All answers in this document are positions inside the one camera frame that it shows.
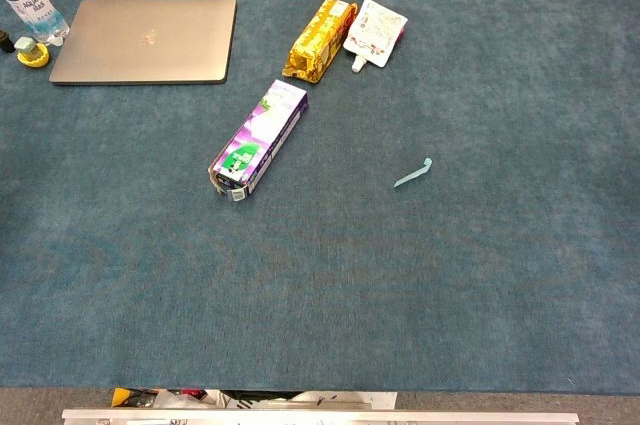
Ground gold snack package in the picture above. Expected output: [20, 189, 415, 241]
[282, 0, 359, 84]

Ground white plastic bag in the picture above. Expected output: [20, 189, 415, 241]
[152, 388, 231, 410]

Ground silver laptop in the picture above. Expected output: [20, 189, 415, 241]
[48, 0, 238, 86]

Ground purple carton box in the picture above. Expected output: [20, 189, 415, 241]
[207, 78, 310, 202]

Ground aluminium frame rail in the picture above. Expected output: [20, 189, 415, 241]
[61, 407, 581, 425]

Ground teal table cloth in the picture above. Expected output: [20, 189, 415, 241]
[0, 0, 640, 394]

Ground white spouted pouch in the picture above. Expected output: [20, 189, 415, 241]
[342, 0, 409, 74]

